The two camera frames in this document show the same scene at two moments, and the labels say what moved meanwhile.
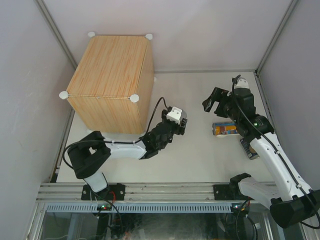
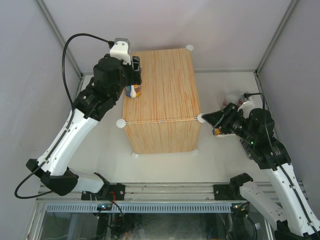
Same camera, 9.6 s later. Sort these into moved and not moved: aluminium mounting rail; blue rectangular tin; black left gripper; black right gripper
Moved: black right gripper; black left gripper
Not moved: aluminium mounting rail; blue rectangular tin
